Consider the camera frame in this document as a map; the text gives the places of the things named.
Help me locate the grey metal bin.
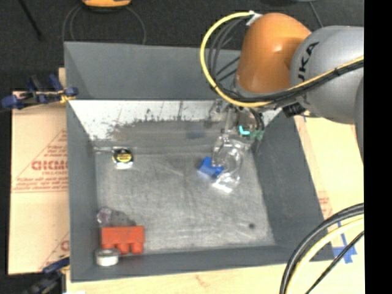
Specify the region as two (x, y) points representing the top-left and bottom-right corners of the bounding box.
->
(63, 41), (333, 282)

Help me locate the black and yellow tape measure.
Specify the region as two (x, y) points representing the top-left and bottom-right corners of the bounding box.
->
(111, 146), (135, 170)

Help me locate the black cylinder on white bracket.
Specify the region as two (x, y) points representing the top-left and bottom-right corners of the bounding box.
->
(282, 102), (310, 118)

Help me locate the clear purple grey lump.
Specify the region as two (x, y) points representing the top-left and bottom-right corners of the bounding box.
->
(97, 206), (136, 228)

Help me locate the blue block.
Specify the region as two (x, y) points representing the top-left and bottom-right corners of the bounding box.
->
(197, 156), (223, 179)

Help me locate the red toy brick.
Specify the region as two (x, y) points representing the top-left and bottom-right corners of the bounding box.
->
(100, 225), (146, 255)

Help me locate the brown cardboard board, red print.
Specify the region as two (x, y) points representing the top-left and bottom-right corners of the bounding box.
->
(7, 67), (72, 276)

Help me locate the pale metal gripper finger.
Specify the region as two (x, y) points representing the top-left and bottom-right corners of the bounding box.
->
(225, 138), (243, 172)
(213, 135), (227, 167)

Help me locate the clear plastic packet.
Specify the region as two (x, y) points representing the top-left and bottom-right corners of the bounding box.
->
(210, 136), (246, 195)

